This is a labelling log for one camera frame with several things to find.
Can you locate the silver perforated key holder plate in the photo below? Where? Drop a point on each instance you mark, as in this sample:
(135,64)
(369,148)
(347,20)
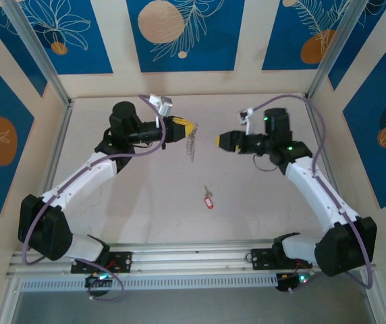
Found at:
(192,145)

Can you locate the silver key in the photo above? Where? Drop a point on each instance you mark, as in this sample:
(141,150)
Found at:
(206,191)

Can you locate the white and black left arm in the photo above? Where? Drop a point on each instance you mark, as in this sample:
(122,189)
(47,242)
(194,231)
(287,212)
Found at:
(78,185)

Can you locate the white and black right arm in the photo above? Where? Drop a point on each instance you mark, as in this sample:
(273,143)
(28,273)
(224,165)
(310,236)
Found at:
(314,192)

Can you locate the controller board green LED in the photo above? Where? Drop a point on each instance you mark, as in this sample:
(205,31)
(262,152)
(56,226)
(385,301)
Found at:
(285,281)
(95,280)

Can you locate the aluminium table side rail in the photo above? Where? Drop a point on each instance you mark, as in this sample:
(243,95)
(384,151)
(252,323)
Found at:
(330,158)
(61,135)

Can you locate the aluminium frame post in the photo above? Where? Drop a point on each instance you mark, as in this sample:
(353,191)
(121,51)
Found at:
(34,47)
(334,44)

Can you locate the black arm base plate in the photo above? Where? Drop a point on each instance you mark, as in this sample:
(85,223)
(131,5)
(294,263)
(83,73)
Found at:
(122,261)
(264,258)

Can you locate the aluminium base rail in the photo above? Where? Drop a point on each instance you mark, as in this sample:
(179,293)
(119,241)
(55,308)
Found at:
(186,260)

